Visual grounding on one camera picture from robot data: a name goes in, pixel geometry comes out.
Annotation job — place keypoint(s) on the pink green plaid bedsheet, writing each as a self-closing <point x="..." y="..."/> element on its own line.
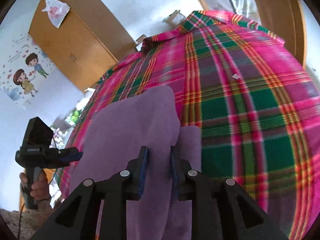
<point x="256" y="106"/>

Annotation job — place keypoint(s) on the white plastic bag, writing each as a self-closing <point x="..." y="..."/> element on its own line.
<point x="57" y="11"/>

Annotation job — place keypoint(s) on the brown cardboard box with label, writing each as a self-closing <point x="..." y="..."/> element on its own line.
<point x="175" y="19"/>

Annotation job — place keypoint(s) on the green wet wipes pack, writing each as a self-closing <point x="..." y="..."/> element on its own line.
<point x="73" y="116"/>

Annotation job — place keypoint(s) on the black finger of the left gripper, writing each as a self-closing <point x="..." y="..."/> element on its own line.
<point x="69" y="155"/>

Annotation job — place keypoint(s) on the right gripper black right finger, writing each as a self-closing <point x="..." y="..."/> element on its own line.
<point x="220" y="209"/>

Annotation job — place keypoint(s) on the wooden door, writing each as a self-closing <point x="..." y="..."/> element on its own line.
<point x="286" y="19"/>

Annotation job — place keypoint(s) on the floral sleeve left forearm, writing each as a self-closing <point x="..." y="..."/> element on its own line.
<point x="29" y="221"/>

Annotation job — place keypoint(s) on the children cartoon wall sticker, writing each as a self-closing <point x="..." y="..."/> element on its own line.
<point x="24" y="68"/>

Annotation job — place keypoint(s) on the white open cardboard box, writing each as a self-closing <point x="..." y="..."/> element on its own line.
<point x="140" y="43"/>

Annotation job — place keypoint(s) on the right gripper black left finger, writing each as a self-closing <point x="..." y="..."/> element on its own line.
<point x="98" y="208"/>

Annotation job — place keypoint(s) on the person left hand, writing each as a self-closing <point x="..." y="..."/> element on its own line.
<point x="35" y="193"/>

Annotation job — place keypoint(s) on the wooden wardrobe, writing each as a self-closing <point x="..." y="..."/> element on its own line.
<point x="89" y="41"/>

